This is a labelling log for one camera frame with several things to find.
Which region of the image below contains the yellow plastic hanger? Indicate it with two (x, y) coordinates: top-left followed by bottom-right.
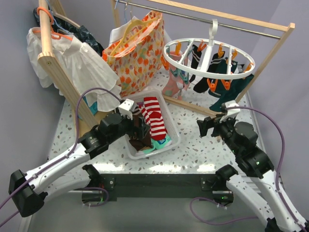
(110, 18), (161, 57)

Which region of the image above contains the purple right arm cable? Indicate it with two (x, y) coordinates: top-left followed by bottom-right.
(238, 105), (307, 228)

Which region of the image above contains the mint green sock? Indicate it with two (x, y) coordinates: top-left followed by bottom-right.
(136, 134), (172, 156)

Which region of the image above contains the orange plastic hanger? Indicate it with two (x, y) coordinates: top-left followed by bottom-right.
(37, 7), (72, 41)

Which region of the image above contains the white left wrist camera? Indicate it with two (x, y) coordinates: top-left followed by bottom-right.
(118, 99), (136, 120)

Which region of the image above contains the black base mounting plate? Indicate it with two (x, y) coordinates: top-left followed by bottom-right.
(82, 165), (234, 206)

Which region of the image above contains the floral orange tote bag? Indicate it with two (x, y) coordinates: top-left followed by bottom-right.
(102, 11), (166, 97)

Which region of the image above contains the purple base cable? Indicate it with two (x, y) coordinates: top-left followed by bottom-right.
(189, 197), (259, 226)

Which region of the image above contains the dark patterned garment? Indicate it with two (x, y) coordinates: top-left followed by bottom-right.
(27, 11), (104, 58)

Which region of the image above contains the white round sock hanger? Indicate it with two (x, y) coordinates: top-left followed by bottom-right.
(163, 19), (255, 80)

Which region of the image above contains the wooden right clothes rack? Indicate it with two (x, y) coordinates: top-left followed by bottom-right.
(113, 0), (295, 116)

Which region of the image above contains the pink patterned sock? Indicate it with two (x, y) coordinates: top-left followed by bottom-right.
(161, 56), (190, 100)

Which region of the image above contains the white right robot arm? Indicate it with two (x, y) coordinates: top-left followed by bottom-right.
(197, 116), (309, 232)

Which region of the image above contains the orange clothespin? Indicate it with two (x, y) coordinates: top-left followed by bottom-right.
(221, 79), (232, 91)
(207, 78), (218, 92)

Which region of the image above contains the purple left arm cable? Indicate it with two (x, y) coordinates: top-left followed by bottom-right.
(0, 87), (121, 227)

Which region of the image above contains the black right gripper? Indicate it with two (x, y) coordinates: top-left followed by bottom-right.
(196, 112), (241, 155)

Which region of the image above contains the red white striped sock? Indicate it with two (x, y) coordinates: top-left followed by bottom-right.
(143, 97), (167, 141)

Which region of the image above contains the teal clothespin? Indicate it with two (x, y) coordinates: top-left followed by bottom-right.
(169, 68), (189, 84)

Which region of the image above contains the white plastic basket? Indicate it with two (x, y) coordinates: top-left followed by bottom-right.
(123, 87), (181, 160)

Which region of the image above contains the black striped sock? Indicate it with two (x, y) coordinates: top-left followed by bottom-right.
(193, 51), (225, 93)
(191, 42), (207, 69)

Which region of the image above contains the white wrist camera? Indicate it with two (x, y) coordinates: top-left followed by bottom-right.
(220, 100), (240, 123)
(118, 99), (136, 120)

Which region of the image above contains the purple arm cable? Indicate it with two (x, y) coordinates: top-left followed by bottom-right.
(238, 105), (307, 228)
(0, 87), (121, 227)

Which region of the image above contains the white ruffled dress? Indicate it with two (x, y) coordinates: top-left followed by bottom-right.
(26, 27), (122, 113)

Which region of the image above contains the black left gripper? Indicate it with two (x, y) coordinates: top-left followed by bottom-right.
(108, 107), (150, 144)

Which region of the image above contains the brown sock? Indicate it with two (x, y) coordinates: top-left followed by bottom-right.
(129, 114), (153, 151)

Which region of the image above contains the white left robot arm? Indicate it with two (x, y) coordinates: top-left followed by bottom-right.
(8, 113), (150, 218)

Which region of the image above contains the wooden left clothes rack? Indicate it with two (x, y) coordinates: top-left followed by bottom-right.
(38, 0), (98, 131)

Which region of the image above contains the wooden clothes rack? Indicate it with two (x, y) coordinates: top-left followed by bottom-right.
(38, 0), (98, 131)
(113, 0), (295, 116)

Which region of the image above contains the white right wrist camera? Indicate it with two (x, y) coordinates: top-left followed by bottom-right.
(220, 100), (240, 123)

